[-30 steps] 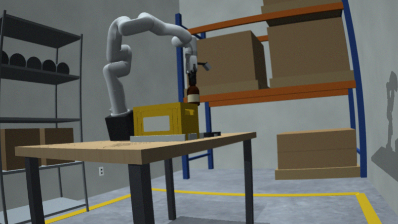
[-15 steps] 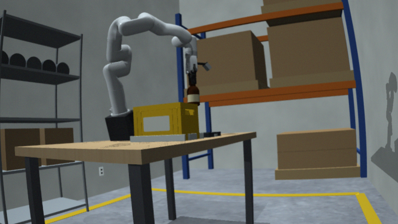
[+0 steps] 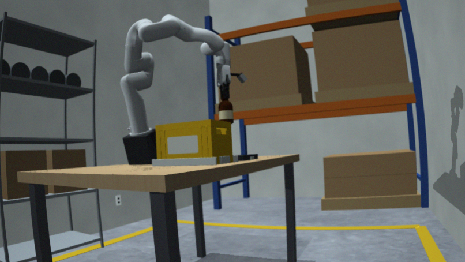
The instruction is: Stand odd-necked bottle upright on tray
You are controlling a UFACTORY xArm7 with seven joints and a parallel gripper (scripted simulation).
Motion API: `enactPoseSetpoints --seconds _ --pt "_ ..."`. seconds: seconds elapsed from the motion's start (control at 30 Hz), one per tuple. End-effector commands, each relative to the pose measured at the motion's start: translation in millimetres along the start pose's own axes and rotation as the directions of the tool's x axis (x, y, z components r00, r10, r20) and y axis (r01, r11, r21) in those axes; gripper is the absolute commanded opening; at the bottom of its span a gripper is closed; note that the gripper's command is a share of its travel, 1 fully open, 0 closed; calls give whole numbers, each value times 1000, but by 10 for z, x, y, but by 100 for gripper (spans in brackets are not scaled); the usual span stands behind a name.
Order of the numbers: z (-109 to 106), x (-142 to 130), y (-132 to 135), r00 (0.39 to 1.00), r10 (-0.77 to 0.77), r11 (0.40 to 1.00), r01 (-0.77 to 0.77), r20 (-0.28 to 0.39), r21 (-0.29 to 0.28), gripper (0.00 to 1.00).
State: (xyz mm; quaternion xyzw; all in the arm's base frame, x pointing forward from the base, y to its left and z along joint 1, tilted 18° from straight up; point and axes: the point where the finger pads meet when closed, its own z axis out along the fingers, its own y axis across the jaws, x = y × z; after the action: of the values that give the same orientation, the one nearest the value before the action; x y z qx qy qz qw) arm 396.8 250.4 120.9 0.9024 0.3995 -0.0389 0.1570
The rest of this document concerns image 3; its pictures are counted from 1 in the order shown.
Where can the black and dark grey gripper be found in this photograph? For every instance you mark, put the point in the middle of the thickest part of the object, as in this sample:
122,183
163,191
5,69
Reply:
224,80

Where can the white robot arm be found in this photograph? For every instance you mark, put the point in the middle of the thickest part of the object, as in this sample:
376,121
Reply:
146,31

